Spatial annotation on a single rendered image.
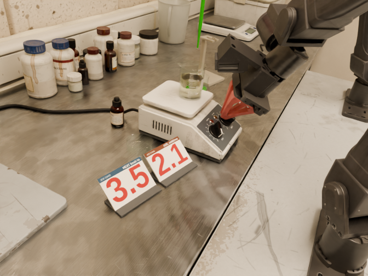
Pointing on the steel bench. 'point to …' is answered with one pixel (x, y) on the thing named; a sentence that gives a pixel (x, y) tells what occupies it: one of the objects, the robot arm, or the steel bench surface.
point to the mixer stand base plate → (23, 208)
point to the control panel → (228, 133)
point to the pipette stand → (204, 60)
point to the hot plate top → (175, 99)
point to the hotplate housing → (182, 130)
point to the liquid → (200, 20)
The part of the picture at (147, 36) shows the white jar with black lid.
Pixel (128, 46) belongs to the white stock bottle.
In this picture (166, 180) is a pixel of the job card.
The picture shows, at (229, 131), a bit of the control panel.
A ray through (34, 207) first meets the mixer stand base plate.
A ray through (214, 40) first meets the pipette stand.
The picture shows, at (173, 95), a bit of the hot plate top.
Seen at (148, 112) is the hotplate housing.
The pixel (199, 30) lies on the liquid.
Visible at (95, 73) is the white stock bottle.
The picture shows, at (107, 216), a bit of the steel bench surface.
